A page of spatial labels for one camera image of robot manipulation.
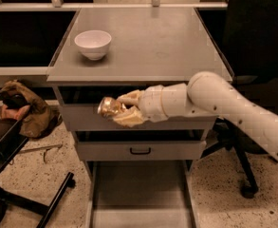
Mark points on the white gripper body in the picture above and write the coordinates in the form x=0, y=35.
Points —
x=152, y=103

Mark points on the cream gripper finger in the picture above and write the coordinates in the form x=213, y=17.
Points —
x=131, y=98
x=130, y=117

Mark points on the crushed orange can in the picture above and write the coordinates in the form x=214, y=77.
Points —
x=110, y=107

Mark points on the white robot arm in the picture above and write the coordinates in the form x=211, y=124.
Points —
x=253, y=112

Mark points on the grey middle drawer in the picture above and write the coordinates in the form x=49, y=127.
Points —
x=142, y=145

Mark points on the grey drawer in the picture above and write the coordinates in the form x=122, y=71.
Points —
x=142, y=145
x=79, y=103
x=140, y=194

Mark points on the grey top drawer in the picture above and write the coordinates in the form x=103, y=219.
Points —
x=79, y=103

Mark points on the grey drawer cabinet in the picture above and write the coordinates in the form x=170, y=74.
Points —
x=139, y=175

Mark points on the grey bottom drawer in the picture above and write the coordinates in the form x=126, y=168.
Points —
x=140, y=194

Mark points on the white ceramic bowl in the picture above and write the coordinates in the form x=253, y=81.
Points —
x=93, y=44

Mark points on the metal tool on floor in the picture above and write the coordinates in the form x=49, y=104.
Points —
x=43, y=148

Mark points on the brown bag on floor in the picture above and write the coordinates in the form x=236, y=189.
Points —
x=20, y=103

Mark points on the black office chair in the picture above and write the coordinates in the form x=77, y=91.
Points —
x=246, y=32

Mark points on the black middle drawer handle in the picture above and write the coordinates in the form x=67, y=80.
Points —
x=134, y=151

